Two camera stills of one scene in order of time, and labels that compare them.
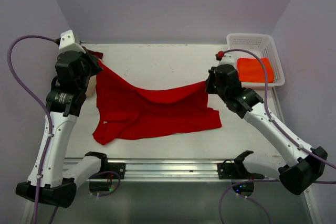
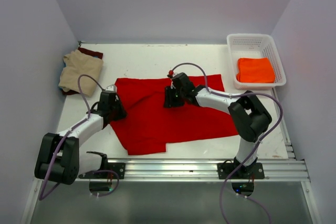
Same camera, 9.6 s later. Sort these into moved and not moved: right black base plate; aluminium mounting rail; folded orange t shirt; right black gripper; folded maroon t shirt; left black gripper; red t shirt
Moved: red t shirt; left black gripper; right black gripper
Not moved: aluminium mounting rail; folded orange t shirt; folded maroon t shirt; right black base plate
